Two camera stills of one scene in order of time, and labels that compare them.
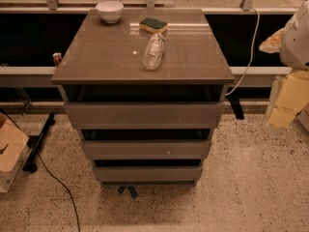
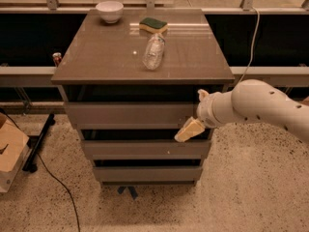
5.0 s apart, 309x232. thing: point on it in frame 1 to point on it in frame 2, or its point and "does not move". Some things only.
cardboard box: [14, 148] does not move
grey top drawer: [145, 114] does not move
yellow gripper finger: [272, 43] to [203, 94]
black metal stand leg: [30, 164] does not move
